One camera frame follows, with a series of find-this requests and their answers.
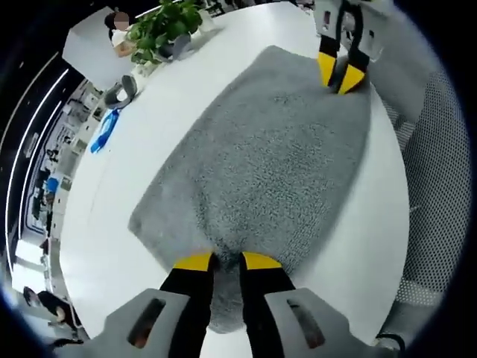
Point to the blue bin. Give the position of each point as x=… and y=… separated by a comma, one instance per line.
x=53, y=184

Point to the blue white wall display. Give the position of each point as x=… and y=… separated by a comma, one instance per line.
x=59, y=149

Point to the blue wipes packet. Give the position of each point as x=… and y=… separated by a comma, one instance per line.
x=104, y=130

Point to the green potted plant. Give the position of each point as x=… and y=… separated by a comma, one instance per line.
x=164, y=22

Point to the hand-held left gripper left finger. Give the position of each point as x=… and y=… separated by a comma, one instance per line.
x=190, y=298

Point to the mesh office chair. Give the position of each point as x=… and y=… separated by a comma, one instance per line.
x=436, y=186

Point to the white square pillar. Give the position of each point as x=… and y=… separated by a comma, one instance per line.
x=89, y=48

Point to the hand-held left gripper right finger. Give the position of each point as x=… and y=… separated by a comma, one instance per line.
x=268, y=298

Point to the grey towel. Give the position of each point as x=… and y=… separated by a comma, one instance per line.
x=268, y=168

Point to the white table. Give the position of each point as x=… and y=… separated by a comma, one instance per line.
x=167, y=104

